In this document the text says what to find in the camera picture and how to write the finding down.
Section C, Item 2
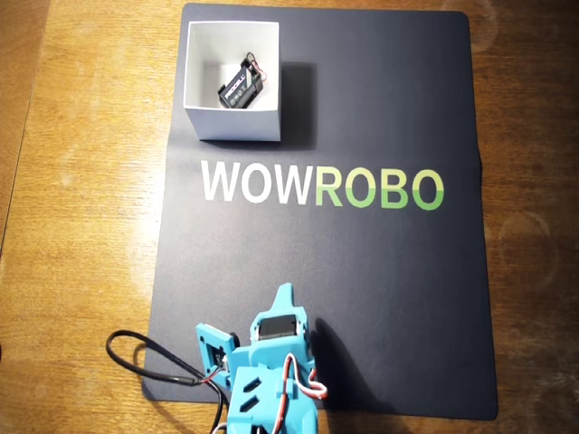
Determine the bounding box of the teal gripper with servo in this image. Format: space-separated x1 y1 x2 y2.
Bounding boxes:
229 283 318 377

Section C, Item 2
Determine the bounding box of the small black battery pack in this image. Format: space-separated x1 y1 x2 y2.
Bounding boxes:
215 52 268 109

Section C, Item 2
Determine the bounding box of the white open box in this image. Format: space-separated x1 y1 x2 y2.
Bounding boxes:
183 20 284 143

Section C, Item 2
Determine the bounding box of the dark WOWROBO mat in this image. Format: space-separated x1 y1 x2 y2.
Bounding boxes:
142 3 498 420

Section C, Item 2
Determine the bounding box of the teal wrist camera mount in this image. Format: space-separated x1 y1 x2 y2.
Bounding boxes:
195 322 236 377

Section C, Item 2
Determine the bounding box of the black camera cable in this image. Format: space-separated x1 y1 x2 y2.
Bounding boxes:
105 329 230 434

